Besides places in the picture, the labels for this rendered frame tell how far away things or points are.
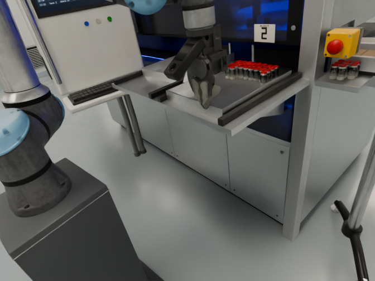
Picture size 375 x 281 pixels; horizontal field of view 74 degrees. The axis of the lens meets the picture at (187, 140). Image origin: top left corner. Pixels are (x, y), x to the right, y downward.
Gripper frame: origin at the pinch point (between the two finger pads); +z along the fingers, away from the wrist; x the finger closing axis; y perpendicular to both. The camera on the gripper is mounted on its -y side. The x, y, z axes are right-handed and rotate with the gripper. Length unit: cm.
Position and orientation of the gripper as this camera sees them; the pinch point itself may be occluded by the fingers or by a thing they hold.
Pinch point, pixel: (203, 105)
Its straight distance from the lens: 70.3
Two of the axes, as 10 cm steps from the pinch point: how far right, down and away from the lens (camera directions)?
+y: 7.5, -4.5, 4.9
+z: 1.5, 8.3, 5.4
